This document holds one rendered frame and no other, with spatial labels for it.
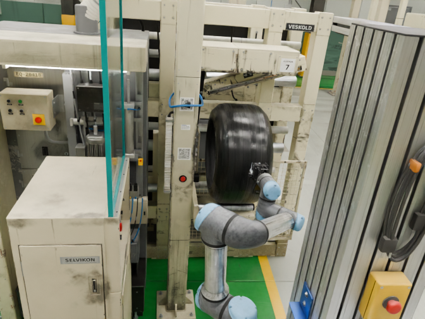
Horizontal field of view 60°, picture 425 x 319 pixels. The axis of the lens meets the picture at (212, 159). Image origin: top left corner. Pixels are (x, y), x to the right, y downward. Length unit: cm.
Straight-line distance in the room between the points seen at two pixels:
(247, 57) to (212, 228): 123
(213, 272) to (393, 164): 85
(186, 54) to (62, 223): 101
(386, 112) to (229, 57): 152
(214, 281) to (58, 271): 62
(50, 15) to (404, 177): 1109
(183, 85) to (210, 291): 103
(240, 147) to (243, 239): 76
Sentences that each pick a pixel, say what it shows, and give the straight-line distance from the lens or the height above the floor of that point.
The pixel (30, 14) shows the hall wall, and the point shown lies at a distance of 1177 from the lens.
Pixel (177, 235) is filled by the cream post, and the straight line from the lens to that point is 239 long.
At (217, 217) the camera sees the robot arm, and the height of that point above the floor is 135.
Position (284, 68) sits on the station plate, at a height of 168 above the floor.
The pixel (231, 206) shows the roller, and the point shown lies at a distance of 223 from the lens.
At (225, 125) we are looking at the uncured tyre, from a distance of 199.
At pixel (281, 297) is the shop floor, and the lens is 305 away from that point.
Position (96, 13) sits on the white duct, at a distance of 224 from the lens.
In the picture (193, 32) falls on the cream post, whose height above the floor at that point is 188.
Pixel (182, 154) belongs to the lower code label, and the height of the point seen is 121.
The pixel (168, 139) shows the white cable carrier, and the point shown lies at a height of 130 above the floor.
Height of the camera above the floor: 207
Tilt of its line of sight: 24 degrees down
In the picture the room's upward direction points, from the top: 5 degrees clockwise
